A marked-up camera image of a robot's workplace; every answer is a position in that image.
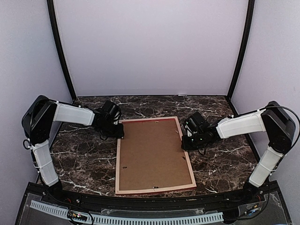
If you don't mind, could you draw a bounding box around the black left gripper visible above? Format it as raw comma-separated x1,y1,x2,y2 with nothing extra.
99,120,124,139

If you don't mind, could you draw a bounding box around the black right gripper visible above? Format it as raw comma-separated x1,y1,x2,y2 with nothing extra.
181,131,205,151

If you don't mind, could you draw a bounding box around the brown cardboard backing board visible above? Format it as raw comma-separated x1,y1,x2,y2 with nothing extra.
118,118,193,189

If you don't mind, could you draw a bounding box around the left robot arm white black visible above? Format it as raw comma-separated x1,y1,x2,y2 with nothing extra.
22,95,125,204

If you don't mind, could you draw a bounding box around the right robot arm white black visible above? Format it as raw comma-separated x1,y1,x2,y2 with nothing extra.
181,101,299,203

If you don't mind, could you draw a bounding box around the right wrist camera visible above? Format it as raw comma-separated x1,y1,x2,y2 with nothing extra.
184,119,196,137

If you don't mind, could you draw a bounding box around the black front table rail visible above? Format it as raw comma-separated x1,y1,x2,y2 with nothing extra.
26,181,278,211

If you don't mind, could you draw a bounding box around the white slotted cable duct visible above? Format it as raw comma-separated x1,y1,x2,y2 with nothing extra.
30,200,224,225

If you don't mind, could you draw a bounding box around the left black corner post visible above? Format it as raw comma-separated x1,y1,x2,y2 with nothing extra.
46,0,77,101

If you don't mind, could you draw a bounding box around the black corner post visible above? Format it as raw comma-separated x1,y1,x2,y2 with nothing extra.
226,0,255,102
46,0,77,101

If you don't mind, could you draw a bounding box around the right black corner post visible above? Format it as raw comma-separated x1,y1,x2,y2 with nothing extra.
226,0,255,102

